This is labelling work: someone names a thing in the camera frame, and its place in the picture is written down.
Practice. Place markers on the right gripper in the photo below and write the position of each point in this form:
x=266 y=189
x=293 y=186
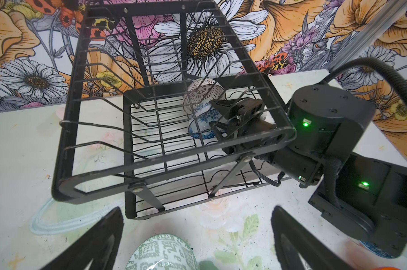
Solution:
x=252 y=123

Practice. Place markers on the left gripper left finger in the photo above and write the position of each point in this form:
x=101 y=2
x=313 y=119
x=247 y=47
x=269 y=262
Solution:
x=97 y=249

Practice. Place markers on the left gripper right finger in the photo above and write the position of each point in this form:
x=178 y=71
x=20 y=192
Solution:
x=293 y=242

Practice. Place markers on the blue floral bowl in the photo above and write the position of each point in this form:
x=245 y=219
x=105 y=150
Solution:
x=200 y=128

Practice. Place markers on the maroon patterned white bowl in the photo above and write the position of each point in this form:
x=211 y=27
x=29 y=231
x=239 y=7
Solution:
x=202 y=91

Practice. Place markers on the black wire dish rack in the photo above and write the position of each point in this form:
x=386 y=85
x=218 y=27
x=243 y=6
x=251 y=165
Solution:
x=125 y=130

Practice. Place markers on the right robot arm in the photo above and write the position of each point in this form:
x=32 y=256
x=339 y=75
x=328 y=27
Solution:
x=312 y=140

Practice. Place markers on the dark blue patterned bowl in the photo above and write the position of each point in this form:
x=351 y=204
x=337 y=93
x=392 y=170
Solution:
x=376 y=250

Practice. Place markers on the green patterned bowl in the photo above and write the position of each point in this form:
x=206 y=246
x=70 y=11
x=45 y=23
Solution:
x=163 y=252

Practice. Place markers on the plain orange bowl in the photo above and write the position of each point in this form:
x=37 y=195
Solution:
x=385 y=268

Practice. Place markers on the aluminium wall corner profile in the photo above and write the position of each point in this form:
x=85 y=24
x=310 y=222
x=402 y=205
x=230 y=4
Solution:
x=389 y=14

